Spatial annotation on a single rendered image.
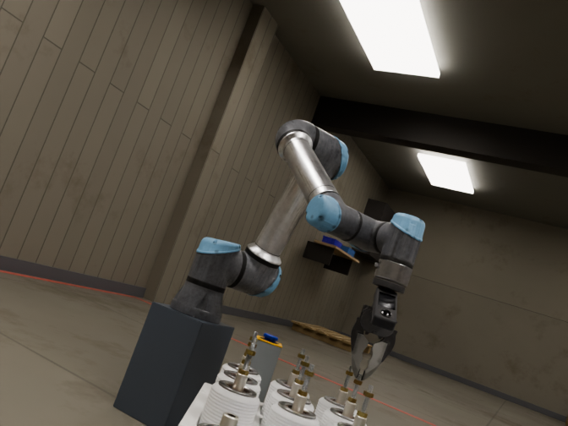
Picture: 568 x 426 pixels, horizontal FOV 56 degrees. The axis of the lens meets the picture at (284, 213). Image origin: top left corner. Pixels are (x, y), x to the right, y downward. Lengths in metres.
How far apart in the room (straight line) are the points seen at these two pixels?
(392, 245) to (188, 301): 0.62
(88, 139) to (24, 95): 0.54
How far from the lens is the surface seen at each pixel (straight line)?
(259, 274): 1.59
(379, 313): 1.10
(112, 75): 3.86
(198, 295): 1.52
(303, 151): 1.36
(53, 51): 3.56
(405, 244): 1.18
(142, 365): 1.57
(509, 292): 8.92
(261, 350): 1.43
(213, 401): 1.04
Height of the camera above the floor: 0.46
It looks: 7 degrees up
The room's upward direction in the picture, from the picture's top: 20 degrees clockwise
